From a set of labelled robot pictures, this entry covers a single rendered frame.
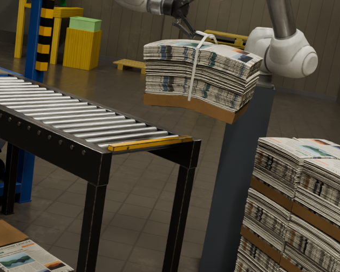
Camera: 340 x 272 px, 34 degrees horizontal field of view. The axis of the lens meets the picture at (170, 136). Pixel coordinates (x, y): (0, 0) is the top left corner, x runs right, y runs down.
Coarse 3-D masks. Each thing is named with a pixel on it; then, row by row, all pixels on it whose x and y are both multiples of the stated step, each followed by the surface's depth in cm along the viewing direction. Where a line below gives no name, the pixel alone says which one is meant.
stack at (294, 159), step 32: (256, 160) 242; (288, 160) 224; (320, 160) 217; (256, 192) 242; (288, 192) 223; (320, 192) 208; (256, 224) 242; (288, 224) 224; (256, 256) 242; (288, 256) 223; (320, 256) 206
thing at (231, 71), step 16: (224, 48) 215; (208, 64) 199; (224, 64) 198; (240, 64) 196; (256, 64) 209; (208, 80) 201; (224, 80) 199; (240, 80) 197; (256, 80) 221; (208, 96) 203; (224, 96) 201; (240, 96) 199
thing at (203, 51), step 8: (192, 48) 200; (200, 48) 202; (208, 48) 204; (192, 56) 201; (200, 56) 200; (192, 64) 202; (200, 64) 200; (200, 72) 201; (200, 80) 202; (184, 88) 205; (192, 88) 204; (192, 96) 204
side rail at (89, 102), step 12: (72, 96) 277; (108, 108) 262; (144, 120) 249; (168, 132) 236; (180, 132) 238; (180, 144) 233; (192, 144) 228; (168, 156) 237; (180, 156) 233; (192, 156) 230
